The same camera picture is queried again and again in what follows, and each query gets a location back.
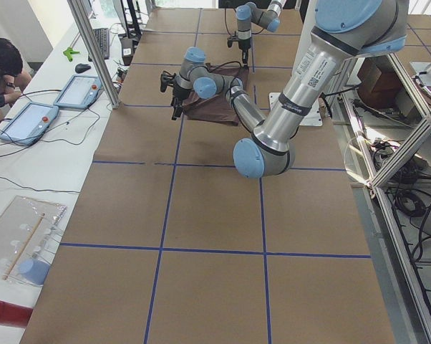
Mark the aluminium frame post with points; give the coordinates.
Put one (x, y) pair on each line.
(88, 37)

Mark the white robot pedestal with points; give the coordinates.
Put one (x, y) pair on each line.
(297, 98)

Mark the green spray bottle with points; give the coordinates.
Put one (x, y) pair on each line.
(69, 53)

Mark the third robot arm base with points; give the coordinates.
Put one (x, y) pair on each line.
(430, 71)

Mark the black computer mouse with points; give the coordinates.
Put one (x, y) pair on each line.
(80, 68)

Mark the aluminium side frame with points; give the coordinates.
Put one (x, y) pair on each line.
(390, 156)

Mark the clear plastic rack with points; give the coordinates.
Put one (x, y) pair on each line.
(16, 221)

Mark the blue teach pendant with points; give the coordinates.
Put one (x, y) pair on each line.
(29, 125)
(79, 92)

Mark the black keyboard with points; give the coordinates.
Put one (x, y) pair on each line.
(102, 36)

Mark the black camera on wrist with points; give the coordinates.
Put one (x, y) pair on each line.
(231, 39)
(166, 80)

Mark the wooden stick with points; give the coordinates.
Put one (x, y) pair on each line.
(19, 251)

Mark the red cylinder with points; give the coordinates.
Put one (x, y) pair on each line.
(12, 315)

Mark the person in dark clothes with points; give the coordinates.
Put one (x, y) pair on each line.
(13, 77)

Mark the far blue teach pendant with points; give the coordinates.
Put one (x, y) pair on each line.
(79, 92)

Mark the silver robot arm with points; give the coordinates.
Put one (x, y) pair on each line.
(342, 30)
(248, 14)

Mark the brown t-shirt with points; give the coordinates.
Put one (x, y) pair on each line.
(215, 109)

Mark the near blue teach pendant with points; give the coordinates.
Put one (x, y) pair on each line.
(29, 125)

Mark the light blue plastic cup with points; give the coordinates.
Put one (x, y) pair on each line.
(34, 270)

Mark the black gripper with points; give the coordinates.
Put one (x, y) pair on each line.
(243, 46)
(178, 92)

